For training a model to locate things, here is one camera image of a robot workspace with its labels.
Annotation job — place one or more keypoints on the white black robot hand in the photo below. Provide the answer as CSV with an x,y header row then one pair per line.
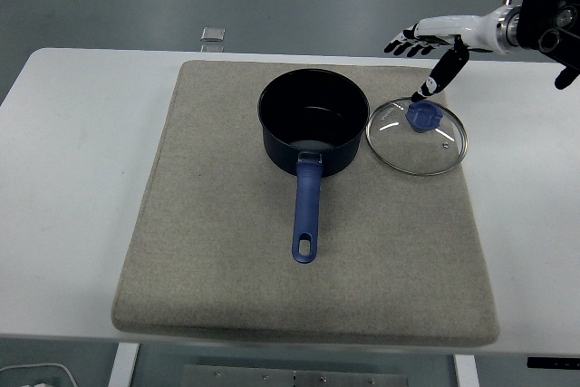
x,y
462,26

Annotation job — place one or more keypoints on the glass pot lid blue knob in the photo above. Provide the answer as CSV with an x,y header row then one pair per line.
x,y
423,117

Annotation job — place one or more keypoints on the small silver floor plate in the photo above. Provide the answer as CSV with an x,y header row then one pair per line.
x,y
213,33

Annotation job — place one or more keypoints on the beige fabric mat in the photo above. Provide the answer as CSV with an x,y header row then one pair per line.
x,y
226,269

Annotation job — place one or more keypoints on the white table leg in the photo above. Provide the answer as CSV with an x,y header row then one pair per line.
x,y
123,366
466,373

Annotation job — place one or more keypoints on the black bar under table edge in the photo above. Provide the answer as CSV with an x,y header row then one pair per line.
x,y
553,362

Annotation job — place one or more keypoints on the grey metal plate with screws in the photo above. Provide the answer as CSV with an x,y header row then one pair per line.
x,y
294,378

